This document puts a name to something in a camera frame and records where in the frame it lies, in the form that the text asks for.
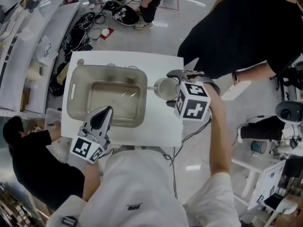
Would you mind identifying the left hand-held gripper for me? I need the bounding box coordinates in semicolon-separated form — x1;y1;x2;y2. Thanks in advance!
70;105;114;163

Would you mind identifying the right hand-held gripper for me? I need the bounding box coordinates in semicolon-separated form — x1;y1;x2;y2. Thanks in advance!
165;69;221;122

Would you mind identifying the white cup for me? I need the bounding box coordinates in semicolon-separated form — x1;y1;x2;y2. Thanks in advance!
147;77;181;102

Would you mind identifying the translucent grey plastic tub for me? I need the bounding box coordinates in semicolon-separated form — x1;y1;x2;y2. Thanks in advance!
65;64;148;129

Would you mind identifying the person's left forearm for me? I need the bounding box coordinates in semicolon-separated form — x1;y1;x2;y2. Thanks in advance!
82;161;102;202

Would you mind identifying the person's right forearm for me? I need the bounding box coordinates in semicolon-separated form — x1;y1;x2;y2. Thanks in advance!
203;83;233;177

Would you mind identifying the tan cardboard piece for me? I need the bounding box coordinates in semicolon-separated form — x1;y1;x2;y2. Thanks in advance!
56;62;71;85

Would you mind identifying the white flat box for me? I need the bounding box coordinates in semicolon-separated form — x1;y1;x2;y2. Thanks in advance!
221;80;252;102

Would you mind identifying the person's right hand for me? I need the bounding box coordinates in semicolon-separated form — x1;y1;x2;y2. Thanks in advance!
183;70;205;79

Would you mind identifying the clear plastic bin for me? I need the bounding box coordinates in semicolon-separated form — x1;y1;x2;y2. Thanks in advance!
45;107;63;137

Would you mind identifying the black bag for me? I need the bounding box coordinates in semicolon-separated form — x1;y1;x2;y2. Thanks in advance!
48;62;66;97

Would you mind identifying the person's white shirt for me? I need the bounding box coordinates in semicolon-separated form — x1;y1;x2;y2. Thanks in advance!
46;145;240;227

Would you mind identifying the cream rounded object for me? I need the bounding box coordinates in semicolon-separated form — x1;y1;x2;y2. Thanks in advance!
25;63;40;82

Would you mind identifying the red mat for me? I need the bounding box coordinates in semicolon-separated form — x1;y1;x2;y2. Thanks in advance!
99;27;115;41

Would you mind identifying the black oval case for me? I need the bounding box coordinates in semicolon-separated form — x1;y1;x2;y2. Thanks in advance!
112;5;140;26

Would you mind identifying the white perforated basket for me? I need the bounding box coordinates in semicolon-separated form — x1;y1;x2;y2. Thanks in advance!
37;35;59;67

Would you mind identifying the blue bucket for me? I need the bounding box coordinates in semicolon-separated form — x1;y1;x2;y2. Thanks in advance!
250;140;268;155

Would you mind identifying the white metal shelf rack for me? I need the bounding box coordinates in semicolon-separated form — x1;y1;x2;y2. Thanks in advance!
0;0;80;119

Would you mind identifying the white side table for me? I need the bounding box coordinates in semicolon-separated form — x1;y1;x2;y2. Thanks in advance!
231;150;286;200

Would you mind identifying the black swivel chair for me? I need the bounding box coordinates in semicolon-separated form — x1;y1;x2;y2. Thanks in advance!
269;66;303;99

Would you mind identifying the white marker board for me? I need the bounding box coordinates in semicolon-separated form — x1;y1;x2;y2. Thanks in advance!
247;159;287;210

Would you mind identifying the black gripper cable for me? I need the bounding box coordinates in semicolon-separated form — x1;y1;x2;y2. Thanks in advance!
100;147;118;159
169;111;213;200

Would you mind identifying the pile of black cables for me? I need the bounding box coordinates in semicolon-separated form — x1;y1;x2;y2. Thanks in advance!
63;11;106;57

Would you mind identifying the black strap buckle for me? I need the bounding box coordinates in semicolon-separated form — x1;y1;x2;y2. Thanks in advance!
61;215;78;227

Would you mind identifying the grey round camera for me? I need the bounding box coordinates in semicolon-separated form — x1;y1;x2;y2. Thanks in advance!
275;100;303;124

